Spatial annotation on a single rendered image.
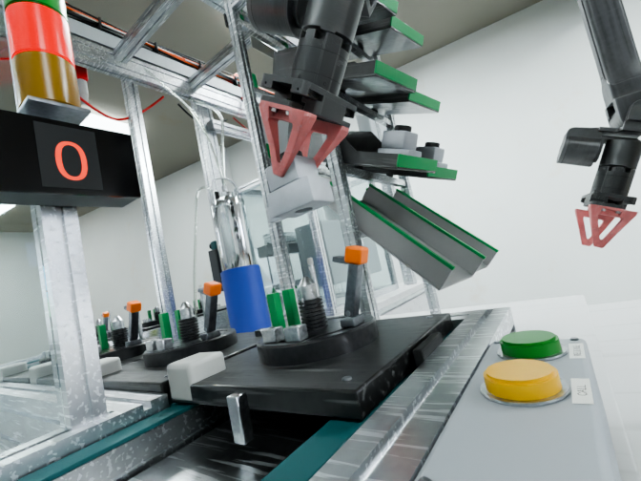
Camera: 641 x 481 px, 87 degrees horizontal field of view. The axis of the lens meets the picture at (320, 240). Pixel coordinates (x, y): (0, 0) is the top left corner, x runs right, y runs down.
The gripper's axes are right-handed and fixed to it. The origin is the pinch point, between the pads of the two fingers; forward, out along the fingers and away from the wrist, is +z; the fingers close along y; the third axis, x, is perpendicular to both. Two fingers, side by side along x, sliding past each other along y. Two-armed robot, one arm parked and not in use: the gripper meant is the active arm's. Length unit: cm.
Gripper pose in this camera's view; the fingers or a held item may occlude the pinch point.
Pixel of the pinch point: (292, 171)
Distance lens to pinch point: 41.5
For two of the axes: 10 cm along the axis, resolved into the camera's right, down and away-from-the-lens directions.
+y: -5.7, 0.6, -8.2
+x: 7.8, 3.7, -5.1
